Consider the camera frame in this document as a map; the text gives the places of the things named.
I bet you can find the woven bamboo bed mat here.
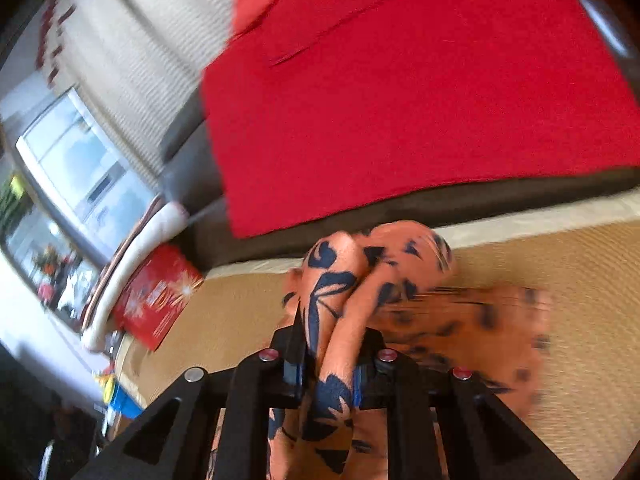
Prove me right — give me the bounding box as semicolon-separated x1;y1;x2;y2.
116;191;639;479

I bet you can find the white quilted pillow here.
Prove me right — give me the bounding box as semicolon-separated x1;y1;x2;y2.
81;195;189;353

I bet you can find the red egg roll box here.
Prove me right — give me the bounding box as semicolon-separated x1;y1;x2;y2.
113;244;204;352

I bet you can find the white dotted curtain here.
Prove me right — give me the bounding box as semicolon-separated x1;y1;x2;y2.
36;0;234;185

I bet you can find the red towel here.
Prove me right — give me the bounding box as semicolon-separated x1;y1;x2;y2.
202;0;639;237

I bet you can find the window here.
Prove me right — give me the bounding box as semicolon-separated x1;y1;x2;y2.
2;88;153;332

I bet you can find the orange floral garment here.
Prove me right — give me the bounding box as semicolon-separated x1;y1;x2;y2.
209;219;554;480

